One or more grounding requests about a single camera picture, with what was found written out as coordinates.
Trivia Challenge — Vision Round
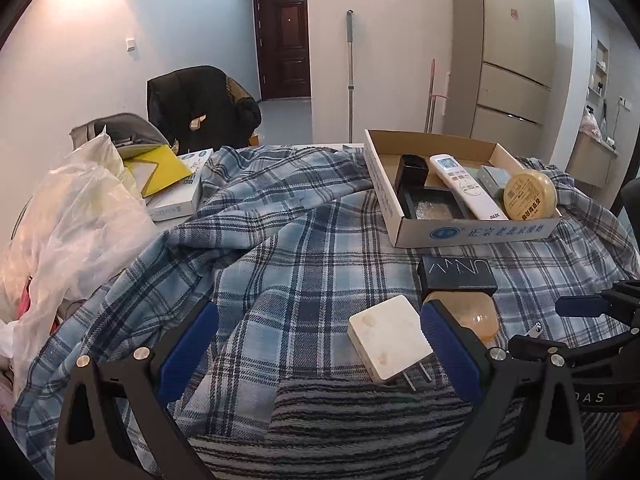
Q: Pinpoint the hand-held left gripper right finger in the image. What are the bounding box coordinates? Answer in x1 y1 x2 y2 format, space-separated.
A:
420 296 586 480

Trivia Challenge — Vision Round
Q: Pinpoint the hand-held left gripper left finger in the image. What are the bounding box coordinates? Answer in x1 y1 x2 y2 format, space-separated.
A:
54 299 221 480

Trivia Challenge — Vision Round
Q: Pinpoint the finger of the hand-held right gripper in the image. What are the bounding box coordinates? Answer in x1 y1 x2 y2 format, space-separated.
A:
555 280 640 321
509 327 640 376

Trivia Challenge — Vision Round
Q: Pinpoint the orange soap box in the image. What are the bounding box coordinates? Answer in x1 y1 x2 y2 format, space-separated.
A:
430 290 501 346

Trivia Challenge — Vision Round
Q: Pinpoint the white charger plug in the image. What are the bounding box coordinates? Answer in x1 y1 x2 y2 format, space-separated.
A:
348 295 435 392

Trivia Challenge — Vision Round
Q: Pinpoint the black printed box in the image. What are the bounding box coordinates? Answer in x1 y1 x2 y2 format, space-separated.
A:
417 255 498 301

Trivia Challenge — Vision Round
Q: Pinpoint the shallow cardboard box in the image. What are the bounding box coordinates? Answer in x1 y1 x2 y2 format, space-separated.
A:
363 128 563 249

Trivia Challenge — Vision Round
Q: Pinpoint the round yellow tin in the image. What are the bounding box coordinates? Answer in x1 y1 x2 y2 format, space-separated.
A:
502 170 558 221

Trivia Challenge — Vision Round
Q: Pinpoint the black tray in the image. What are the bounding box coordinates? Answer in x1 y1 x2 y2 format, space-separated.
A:
400 185 473 221

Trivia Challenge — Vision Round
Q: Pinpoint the pale green box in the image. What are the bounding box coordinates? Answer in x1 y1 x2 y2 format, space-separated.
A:
476 164 513 203

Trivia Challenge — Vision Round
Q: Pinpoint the white remote control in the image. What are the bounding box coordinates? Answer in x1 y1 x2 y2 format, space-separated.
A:
429 153 505 221

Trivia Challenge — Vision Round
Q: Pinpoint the small black box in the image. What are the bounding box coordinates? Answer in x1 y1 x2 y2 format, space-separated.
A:
395 154 430 196

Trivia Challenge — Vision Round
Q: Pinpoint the grey striped cloth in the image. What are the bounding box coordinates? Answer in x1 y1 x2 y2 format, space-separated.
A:
185 377 531 480

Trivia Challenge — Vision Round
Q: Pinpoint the blue plaid blanket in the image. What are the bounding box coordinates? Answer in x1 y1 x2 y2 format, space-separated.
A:
15 146 638 480

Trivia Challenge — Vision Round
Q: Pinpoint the flat white box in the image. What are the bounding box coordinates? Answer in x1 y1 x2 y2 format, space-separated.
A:
145 147 213 223

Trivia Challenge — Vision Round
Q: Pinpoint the beige counter cabinet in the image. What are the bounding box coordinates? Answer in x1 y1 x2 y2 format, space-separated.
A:
565 130 621 188

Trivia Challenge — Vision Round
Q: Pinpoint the white plastic bag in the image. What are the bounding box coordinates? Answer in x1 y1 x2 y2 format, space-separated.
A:
0 130 158 396

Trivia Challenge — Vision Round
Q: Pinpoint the pink bag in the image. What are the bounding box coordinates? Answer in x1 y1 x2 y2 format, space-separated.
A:
580 107 603 141

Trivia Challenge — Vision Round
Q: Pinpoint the yellow folder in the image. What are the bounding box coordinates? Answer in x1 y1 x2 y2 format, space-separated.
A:
122 144 195 198

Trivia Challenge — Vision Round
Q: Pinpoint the grey bag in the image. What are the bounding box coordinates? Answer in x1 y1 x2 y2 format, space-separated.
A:
69 112 173 161

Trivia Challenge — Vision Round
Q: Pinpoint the black jacket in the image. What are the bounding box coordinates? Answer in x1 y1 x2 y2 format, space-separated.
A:
146 65 262 153

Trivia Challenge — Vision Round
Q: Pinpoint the beige refrigerator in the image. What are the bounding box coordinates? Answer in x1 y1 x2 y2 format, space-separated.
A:
442 0 557 158

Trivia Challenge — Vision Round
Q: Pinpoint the dark brown door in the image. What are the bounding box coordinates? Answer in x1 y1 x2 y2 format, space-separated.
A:
252 0 312 102

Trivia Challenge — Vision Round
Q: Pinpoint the wall niche shelf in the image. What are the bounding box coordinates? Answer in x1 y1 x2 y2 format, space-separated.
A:
587 37 612 98

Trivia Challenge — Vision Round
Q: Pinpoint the mop handle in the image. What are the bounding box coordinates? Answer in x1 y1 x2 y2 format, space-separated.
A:
345 9 357 143

